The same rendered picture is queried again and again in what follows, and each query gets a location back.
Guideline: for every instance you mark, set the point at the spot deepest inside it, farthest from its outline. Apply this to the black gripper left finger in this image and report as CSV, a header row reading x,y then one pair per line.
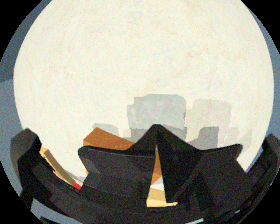
x,y
135,163

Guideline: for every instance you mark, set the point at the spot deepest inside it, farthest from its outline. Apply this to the red square block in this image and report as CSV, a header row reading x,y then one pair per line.
x,y
76,185

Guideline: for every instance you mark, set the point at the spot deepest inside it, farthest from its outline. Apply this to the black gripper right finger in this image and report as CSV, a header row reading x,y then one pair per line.
x,y
180,162

